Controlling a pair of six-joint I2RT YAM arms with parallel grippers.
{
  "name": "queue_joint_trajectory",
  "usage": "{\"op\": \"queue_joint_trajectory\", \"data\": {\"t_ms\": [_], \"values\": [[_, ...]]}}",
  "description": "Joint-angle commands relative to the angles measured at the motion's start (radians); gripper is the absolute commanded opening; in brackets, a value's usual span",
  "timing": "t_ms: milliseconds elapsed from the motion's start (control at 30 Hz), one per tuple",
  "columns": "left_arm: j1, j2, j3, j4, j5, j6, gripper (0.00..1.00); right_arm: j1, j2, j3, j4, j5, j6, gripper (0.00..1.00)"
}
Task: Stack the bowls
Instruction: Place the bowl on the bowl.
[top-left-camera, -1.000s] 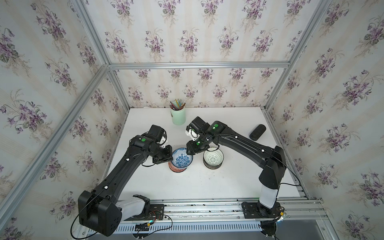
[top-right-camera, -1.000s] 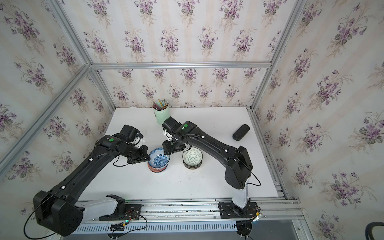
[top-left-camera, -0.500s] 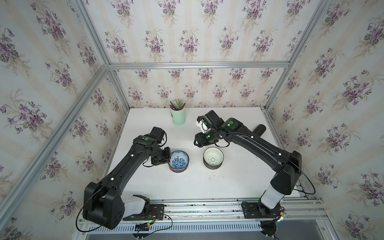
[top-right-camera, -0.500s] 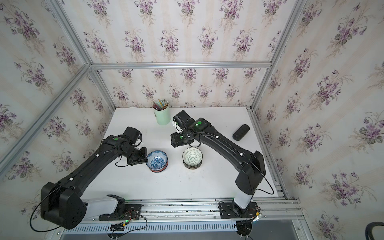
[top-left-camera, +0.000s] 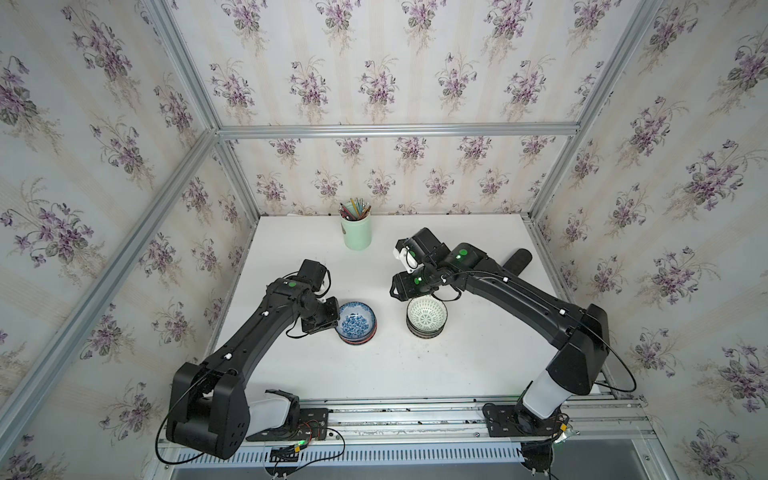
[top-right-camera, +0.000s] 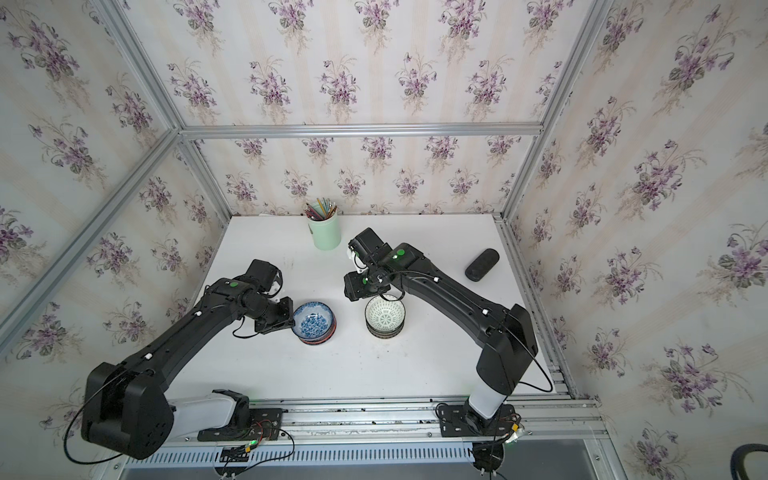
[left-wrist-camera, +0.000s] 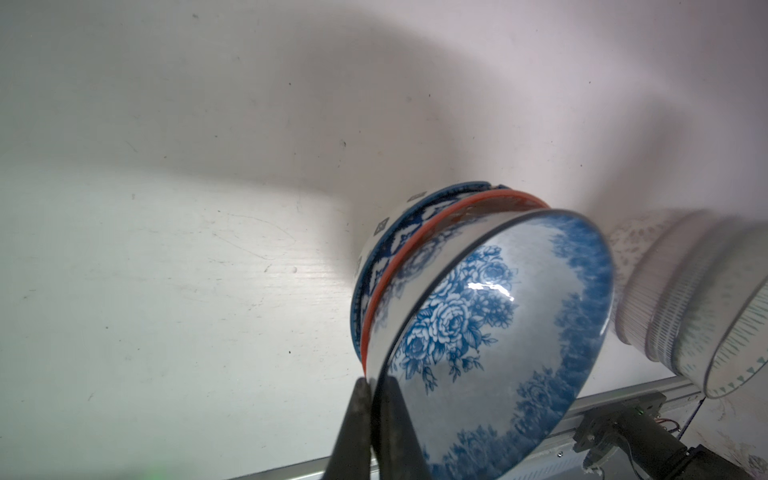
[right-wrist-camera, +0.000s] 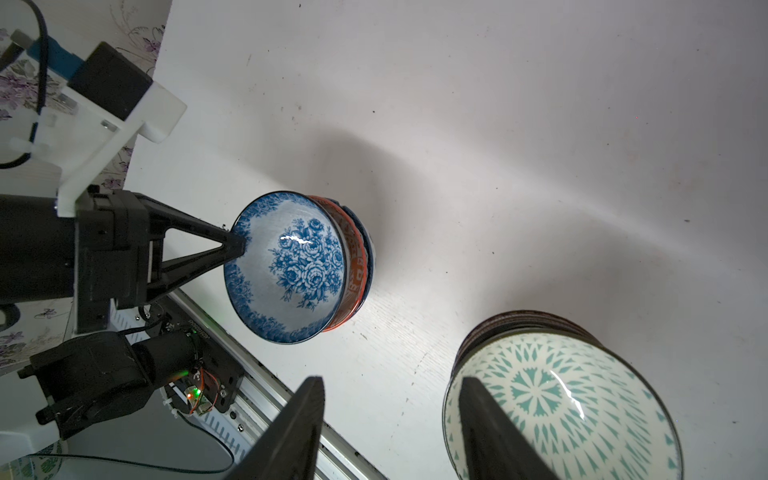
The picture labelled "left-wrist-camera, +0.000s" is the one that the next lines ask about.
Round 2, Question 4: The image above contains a white brown lattice bowl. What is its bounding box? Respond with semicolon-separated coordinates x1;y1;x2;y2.
608;209;691;289

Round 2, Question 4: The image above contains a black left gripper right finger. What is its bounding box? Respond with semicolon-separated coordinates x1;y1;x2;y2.
373;376;431;480

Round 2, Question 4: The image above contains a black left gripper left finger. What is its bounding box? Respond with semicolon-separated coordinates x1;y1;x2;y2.
322;377;372;480

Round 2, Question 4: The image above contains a blue rose bowl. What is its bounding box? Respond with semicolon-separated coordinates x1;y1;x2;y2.
367;209;614;479

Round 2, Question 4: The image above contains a blue floral swirl bowl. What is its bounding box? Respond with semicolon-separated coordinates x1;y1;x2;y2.
349;181;508;360

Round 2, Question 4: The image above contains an orange patterned bowl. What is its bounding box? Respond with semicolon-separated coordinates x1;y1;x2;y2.
361;189;549;378

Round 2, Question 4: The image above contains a dark navy petal bowl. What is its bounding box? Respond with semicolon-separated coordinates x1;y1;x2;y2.
645;216;748;371

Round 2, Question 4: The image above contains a white green patterned bowl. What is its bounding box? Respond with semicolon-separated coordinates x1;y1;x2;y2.
672;225;767;399

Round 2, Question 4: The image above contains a pink striped bowl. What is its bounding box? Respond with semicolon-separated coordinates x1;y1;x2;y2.
613;209;721;352

